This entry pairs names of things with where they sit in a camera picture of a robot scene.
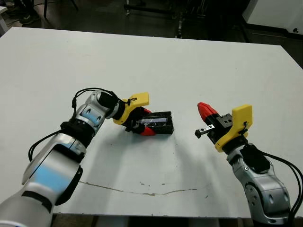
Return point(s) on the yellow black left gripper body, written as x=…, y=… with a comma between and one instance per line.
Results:
x=137, y=99

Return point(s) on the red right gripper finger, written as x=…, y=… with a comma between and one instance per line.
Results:
x=204, y=114
x=209, y=110

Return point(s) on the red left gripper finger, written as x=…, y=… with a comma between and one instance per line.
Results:
x=146, y=110
x=148, y=132

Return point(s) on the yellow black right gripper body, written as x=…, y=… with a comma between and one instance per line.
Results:
x=240, y=120

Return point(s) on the glossy black box lid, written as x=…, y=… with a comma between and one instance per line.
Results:
x=163, y=123

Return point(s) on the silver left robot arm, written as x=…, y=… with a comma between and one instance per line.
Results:
x=54, y=165

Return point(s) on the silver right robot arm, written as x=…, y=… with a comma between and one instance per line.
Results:
x=262, y=189

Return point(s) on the white cabinet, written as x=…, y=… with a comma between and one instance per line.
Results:
x=272, y=11

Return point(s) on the white side table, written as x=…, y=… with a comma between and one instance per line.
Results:
x=2, y=21

